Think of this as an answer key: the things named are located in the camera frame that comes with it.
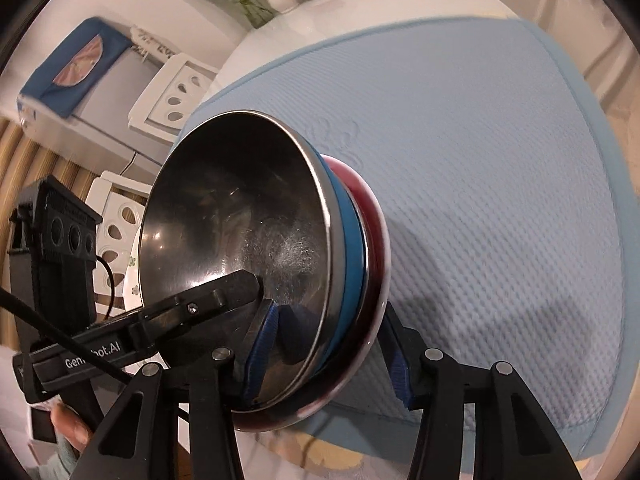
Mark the black cable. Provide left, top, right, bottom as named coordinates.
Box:
left=0, top=286, right=132, bottom=385

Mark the light blue table mat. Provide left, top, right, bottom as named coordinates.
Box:
left=175, top=16, right=633, bottom=462

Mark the white dining chair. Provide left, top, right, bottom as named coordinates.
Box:
left=84, top=170, right=154, bottom=313
left=532, top=0, right=640, bottom=128
left=129, top=54, right=219, bottom=143

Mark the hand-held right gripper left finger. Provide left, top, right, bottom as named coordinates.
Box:
left=70, top=302, right=281, bottom=480

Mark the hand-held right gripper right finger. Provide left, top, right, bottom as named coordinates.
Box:
left=382, top=305, right=583, bottom=480

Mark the blue steel bowl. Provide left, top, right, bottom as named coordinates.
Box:
left=137, top=108, right=367, bottom=409

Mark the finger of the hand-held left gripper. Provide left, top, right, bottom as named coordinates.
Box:
left=140, top=269, right=263, bottom=351

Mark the person's left forearm sleeve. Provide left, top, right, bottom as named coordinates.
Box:
left=27, top=437, right=83, bottom=480

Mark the red steel bowl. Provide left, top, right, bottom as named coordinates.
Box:
left=232, top=155, right=392, bottom=433

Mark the white appliance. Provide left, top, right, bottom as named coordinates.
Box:
left=17, top=35, right=173, bottom=173

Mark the blue cloth cover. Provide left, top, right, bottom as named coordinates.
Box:
left=20, top=17, right=134, bottom=121

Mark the person's left hand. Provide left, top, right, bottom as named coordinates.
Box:
left=50, top=403, right=94, bottom=454

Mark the white floral square plate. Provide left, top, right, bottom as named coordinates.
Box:
left=124, top=240, right=147, bottom=311

